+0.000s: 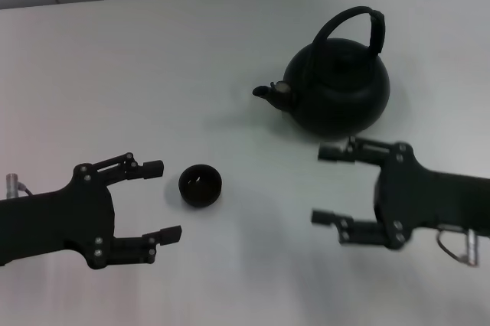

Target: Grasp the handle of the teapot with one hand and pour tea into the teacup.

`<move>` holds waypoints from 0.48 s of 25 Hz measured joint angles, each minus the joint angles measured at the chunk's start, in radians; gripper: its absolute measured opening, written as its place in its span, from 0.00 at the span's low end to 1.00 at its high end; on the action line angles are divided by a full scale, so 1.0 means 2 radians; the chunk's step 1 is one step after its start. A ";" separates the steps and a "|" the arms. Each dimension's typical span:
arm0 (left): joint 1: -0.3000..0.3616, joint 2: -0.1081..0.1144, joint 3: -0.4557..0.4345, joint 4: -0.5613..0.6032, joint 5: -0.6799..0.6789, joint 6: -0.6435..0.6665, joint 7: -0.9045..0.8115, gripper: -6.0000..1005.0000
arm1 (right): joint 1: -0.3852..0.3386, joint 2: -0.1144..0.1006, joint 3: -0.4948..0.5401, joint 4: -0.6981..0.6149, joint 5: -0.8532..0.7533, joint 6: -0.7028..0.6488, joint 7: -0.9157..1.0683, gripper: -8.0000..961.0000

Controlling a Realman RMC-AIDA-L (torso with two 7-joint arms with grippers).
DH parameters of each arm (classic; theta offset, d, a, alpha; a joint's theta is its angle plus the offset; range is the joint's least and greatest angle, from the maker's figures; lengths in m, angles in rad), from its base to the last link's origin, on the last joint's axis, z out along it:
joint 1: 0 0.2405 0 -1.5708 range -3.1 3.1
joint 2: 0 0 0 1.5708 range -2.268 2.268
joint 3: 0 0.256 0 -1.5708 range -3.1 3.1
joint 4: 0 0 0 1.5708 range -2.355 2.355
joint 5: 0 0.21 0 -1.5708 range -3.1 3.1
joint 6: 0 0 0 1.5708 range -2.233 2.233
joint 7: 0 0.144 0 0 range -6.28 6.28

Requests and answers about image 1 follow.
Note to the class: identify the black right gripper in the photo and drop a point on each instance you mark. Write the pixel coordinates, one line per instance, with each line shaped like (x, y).
(421, 199)

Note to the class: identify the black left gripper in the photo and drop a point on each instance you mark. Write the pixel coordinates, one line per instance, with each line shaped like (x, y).
(53, 222)

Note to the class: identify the small black teacup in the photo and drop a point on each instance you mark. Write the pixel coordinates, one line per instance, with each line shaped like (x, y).
(201, 201)

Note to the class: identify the black round teapot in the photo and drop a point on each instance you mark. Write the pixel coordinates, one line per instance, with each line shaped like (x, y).
(344, 104)

